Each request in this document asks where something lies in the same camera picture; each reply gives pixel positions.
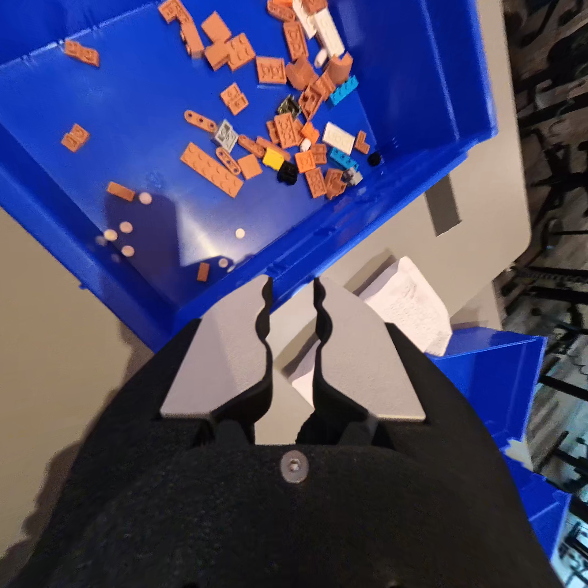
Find grey tape strip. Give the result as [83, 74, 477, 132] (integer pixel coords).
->
[424, 175, 462, 237]

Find grey desk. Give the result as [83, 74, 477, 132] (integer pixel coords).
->
[0, 0, 533, 570]

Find pile of loose toy bricks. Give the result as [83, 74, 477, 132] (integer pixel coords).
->
[60, 0, 384, 283]

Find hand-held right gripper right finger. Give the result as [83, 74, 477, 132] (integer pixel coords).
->
[312, 277, 428, 433]

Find blue plastic bin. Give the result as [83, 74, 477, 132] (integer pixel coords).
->
[425, 324, 548, 444]
[0, 0, 499, 350]
[501, 439, 572, 559]

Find white folded paper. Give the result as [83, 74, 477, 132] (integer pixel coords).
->
[287, 256, 453, 407]

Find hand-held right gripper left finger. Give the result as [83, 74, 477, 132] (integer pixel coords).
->
[159, 274, 275, 433]

